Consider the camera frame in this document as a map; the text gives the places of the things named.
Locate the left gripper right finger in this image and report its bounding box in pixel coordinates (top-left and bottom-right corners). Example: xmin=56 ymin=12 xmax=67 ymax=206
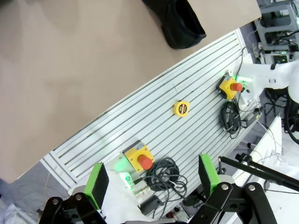
xmin=191 ymin=154 xmax=278 ymax=224

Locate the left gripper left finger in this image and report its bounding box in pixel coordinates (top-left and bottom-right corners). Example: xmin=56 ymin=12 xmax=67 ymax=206
xmin=45 ymin=162 xmax=110 ymax=224

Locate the black glossy dress shoe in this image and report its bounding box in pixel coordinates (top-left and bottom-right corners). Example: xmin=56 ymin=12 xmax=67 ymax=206
xmin=142 ymin=0 xmax=207 ymax=49

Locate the yellow emergency stop button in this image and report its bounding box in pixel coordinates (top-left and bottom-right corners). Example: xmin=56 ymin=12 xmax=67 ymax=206
xmin=121 ymin=140 xmax=155 ymax=174
xmin=219 ymin=72 xmax=243 ymax=100

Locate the grey slotted aluminium plate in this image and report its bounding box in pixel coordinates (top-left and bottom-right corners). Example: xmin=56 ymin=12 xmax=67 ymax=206
xmin=42 ymin=29 xmax=266 ymax=224

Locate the black power adapter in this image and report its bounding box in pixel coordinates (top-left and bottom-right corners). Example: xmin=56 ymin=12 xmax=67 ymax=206
xmin=242 ymin=107 xmax=264 ymax=128
xmin=139 ymin=195 xmax=164 ymax=216

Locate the yellow tape measure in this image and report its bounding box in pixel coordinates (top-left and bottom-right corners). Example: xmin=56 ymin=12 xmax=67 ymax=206
xmin=173 ymin=100 xmax=190 ymax=117

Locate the white foam board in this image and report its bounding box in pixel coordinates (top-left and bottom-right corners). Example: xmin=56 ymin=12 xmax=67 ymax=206
xmin=231 ymin=114 xmax=299 ymax=224

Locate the grey metal equipment rack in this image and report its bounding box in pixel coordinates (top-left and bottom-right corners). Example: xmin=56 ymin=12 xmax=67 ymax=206
xmin=253 ymin=0 xmax=299 ymax=65

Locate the coiled black cable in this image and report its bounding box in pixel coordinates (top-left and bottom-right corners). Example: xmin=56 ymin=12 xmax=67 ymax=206
xmin=221 ymin=100 xmax=242 ymax=140
xmin=134 ymin=157 xmax=189 ymax=205

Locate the black camera stand pole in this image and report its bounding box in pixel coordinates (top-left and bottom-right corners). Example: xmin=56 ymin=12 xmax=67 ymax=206
xmin=219 ymin=155 xmax=299 ymax=190

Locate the thick black arm hose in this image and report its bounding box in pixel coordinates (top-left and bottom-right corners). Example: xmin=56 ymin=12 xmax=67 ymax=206
xmin=282 ymin=92 xmax=299 ymax=143

